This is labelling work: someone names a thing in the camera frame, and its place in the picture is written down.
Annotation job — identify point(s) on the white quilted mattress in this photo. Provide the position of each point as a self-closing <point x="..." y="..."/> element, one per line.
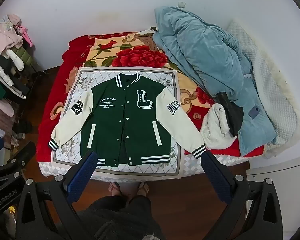
<point x="52" y="171"/>

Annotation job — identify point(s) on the person's foot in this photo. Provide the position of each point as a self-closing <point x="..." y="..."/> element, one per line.
<point x="143" y="188"/>
<point x="114" y="188"/>

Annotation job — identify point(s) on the red floral blanket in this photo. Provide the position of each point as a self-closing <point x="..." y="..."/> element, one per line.
<point x="140" y="55"/>

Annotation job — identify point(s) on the white puffer jacket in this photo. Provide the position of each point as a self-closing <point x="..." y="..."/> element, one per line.
<point x="13" y="60"/>

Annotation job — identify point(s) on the black garment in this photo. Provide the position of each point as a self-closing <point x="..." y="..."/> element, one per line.
<point x="233" y="115"/>

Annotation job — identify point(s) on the pink jacket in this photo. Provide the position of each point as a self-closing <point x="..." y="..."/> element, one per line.
<point x="5" y="30"/>

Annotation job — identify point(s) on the white cabinet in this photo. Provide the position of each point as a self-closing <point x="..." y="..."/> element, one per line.
<point x="277" y="167"/>

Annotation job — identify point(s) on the white floral diamond-pattern cloth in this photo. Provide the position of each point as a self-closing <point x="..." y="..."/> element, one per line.
<point x="100" y="73"/>

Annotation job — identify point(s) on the light blue quilt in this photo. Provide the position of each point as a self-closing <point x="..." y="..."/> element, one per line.
<point x="202" y="50"/>

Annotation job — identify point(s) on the white fleece garment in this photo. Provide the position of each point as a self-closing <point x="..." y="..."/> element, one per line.
<point x="215" y="127"/>

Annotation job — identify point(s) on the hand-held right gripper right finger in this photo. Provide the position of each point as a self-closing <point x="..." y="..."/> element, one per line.
<point x="216" y="178"/>

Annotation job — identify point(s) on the green and white varsity jacket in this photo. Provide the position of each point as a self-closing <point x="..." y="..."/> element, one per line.
<point x="115" y="130"/>

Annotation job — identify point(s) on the person's dark fleece clothing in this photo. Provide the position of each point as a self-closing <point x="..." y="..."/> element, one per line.
<point x="120" y="220"/>

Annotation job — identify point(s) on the person's right foot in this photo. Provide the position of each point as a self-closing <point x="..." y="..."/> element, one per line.
<point x="143" y="188"/>

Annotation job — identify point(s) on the blue smartphone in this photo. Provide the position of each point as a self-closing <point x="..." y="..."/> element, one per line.
<point x="254" y="112"/>

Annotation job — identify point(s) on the white wall socket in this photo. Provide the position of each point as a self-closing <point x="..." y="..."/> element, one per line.
<point x="181" y="4"/>

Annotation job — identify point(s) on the olive green puffer jacket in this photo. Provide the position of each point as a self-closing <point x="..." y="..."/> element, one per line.
<point x="26" y="56"/>

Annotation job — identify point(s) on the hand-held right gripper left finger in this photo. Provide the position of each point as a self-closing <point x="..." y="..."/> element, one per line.
<point x="82" y="173"/>

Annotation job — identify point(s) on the person's left foot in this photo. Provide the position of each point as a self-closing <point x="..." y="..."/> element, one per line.
<point x="114" y="188"/>

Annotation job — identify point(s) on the white waffle-texture blanket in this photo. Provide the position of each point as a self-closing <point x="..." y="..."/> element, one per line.
<point x="270" y="80"/>

